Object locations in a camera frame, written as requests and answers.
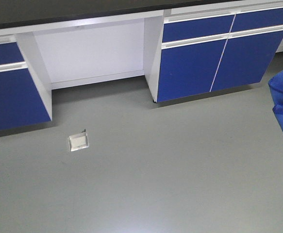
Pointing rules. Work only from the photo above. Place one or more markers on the blue cabinet right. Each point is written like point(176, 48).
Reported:
point(218, 45)

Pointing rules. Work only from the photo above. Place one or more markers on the blue cabinet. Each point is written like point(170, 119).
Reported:
point(25, 88)
point(218, 45)

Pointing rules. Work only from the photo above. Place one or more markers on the silver floor outlet box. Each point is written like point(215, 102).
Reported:
point(78, 141)

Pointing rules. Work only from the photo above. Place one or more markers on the blue cabinet left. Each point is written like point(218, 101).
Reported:
point(25, 88)

